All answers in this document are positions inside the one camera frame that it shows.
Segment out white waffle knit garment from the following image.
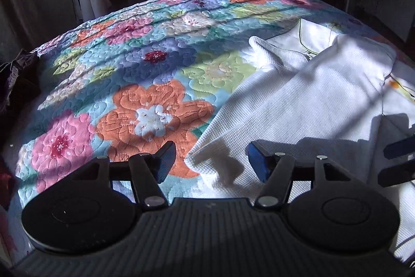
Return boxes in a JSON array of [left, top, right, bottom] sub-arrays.
[[184, 17, 415, 265]]

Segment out colourful floral quilted bedspread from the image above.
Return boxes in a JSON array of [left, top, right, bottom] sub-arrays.
[[12, 0, 390, 252]]

